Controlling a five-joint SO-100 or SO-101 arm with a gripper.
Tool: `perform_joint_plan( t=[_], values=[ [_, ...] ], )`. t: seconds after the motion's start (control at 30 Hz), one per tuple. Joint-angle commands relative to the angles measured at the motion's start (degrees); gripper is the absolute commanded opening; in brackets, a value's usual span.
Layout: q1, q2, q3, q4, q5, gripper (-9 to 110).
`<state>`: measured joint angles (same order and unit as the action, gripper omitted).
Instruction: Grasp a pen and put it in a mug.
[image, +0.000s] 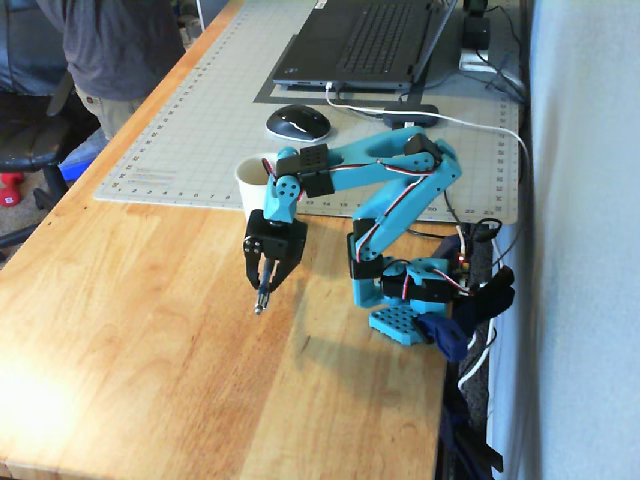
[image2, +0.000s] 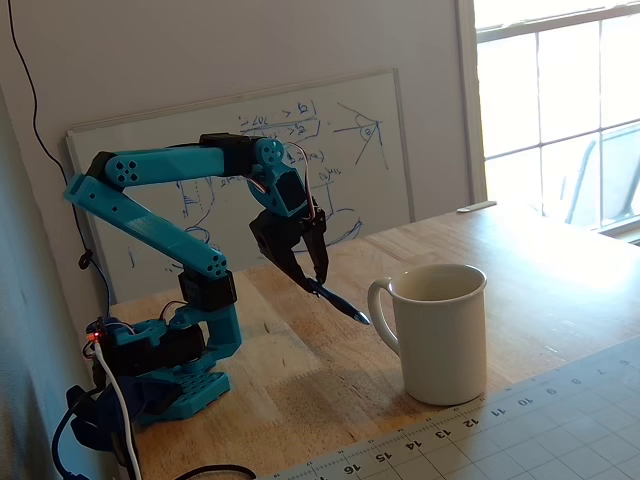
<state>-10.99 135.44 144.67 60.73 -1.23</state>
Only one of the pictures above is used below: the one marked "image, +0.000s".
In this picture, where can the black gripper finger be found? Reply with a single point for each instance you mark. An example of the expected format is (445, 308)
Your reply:
(253, 260)
(282, 272)

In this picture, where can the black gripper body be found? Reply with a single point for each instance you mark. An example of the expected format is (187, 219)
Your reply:
(278, 245)

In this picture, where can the blue and silver pen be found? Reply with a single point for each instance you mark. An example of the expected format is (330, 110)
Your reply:
(262, 300)

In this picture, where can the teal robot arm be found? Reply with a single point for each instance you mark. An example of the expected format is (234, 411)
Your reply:
(380, 147)

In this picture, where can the cream ceramic mug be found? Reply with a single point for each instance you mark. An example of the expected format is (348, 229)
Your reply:
(250, 192)

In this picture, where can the black and silver computer mouse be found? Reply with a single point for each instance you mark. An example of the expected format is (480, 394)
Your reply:
(297, 122)

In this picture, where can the grey gridded cutting mat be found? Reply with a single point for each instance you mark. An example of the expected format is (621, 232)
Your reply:
(200, 125)

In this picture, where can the dark blue table clamp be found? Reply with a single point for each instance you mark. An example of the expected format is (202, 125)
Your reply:
(445, 335)

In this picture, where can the black usb hub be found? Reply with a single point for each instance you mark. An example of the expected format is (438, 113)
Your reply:
(410, 119)

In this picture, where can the black laptop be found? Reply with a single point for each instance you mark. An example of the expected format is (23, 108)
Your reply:
(360, 45)

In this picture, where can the person in grey shirt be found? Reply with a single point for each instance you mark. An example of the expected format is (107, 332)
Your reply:
(120, 50)

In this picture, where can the black office chair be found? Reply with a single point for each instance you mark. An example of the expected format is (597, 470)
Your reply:
(30, 145)

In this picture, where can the red dumbbell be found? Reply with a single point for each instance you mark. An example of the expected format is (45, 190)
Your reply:
(9, 197)

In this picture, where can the black power adapter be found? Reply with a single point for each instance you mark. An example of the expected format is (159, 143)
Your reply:
(476, 32)

